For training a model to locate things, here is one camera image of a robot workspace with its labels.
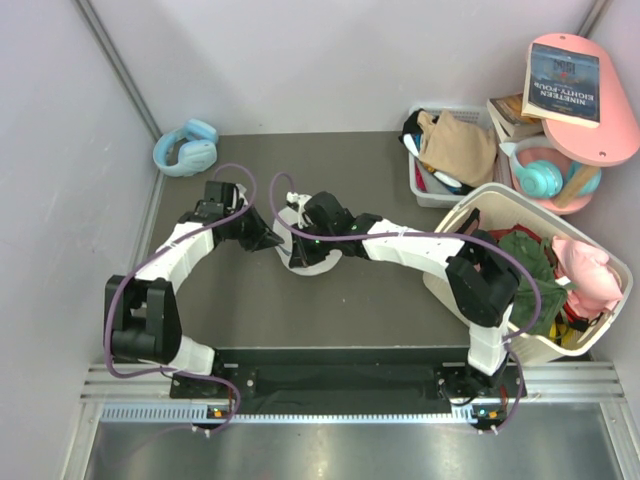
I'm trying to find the white mesh laundry bag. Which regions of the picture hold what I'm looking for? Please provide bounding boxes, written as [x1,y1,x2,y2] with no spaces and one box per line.
[272,220,342,276]

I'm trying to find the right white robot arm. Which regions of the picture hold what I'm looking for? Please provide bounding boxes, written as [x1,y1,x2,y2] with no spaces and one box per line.
[274,191,520,390]

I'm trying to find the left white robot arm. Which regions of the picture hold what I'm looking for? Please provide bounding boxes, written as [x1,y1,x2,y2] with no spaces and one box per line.
[104,181,284,376]

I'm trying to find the cream laundry hamper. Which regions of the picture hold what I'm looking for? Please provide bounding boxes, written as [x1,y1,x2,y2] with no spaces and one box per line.
[435,183,633,366]

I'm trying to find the light blue headphones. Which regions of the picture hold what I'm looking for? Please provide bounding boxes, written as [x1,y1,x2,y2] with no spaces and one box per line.
[152,119,219,178]

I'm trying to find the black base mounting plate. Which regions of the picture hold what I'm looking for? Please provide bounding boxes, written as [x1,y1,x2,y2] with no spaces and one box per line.
[169,346,531,416]

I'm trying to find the white perforated plastic basket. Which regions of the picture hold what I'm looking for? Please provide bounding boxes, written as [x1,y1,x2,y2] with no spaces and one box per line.
[408,106,493,209]

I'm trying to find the beige garment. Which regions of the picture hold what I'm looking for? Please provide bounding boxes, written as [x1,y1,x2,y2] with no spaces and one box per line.
[417,110,497,187]

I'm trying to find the green garment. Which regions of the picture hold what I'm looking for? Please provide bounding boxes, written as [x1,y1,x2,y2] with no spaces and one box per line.
[494,224,571,336]

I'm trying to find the stack of paperback books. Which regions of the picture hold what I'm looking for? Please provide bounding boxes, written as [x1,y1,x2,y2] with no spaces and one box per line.
[486,93,543,143]

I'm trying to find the teal pink headphones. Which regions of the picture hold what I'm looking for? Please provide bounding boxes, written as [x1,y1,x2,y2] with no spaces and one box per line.
[499,135,582,199]

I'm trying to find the pink garment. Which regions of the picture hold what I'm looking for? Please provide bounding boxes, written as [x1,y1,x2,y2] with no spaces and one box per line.
[551,236,623,320]

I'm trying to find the blue Nineteen Eighty-Four book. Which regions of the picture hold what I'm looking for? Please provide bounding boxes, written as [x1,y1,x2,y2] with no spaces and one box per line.
[521,43,600,128]

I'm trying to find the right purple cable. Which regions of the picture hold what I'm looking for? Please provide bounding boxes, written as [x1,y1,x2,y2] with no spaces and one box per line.
[269,172,544,434]

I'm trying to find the purple cable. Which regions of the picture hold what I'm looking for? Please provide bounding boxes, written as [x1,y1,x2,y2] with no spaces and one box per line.
[269,172,544,434]
[102,163,258,436]

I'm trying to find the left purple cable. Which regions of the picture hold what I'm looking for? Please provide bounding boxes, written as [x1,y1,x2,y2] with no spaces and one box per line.
[102,163,258,436]

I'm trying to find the aluminium frame rail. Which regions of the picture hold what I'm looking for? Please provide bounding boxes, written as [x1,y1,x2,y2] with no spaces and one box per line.
[80,362,625,429]

